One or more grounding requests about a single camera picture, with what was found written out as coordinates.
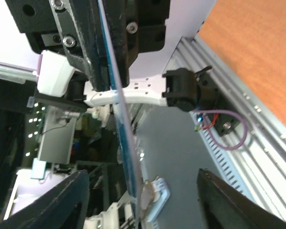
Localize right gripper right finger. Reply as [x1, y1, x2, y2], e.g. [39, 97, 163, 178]
[196, 169, 286, 229]

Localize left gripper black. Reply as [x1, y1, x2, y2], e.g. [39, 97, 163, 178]
[6, 0, 170, 91]

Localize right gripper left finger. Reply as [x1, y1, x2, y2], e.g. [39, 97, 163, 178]
[0, 170, 90, 229]

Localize blue card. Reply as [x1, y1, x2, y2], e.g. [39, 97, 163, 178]
[97, 0, 142, 220]

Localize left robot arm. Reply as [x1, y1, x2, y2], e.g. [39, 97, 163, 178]
[6, 0, 215, 112]

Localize grey slotted cable duct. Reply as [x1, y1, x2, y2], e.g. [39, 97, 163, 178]
[195, 125, 254, 200]

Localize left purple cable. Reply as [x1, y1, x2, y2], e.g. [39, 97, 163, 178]
[193, 109, 248, 151]

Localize aluminium rail frame front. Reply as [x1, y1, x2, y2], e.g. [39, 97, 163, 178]
[167, 38, 286, 221]

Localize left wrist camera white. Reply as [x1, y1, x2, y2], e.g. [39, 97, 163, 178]
[37, 50, 75, 97]

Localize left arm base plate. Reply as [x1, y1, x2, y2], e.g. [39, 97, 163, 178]
[204, 71, 244, 138]

